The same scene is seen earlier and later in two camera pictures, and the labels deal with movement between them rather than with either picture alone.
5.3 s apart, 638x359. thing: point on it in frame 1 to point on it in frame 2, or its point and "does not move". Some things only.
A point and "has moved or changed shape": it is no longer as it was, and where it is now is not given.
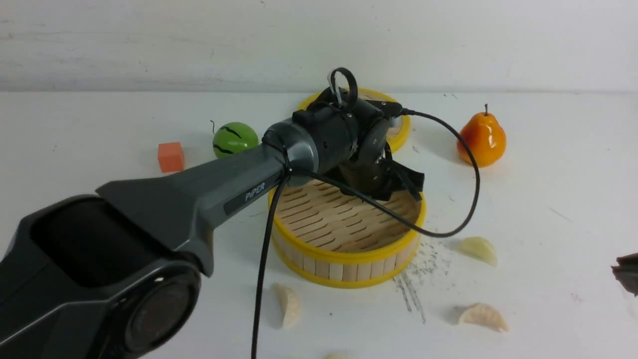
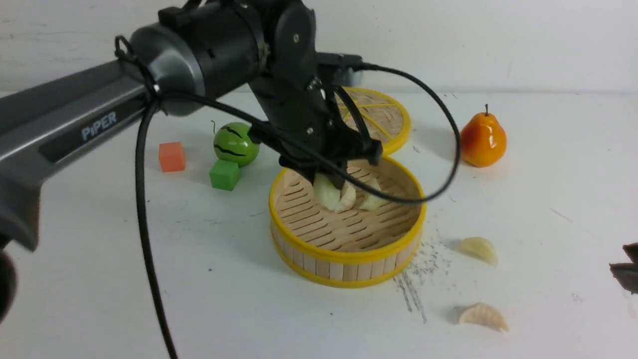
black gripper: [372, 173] to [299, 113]
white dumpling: [285, 308] to [348, 198]
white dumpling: [483, 314] does not move
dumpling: [335, 356] has moved or changed shape
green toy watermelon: [233, 137] does not move
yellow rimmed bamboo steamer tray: [324, 236] does not move
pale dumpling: [479, 248] does not move
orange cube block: [171, 157] does not move
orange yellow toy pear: [486, 138] does not move
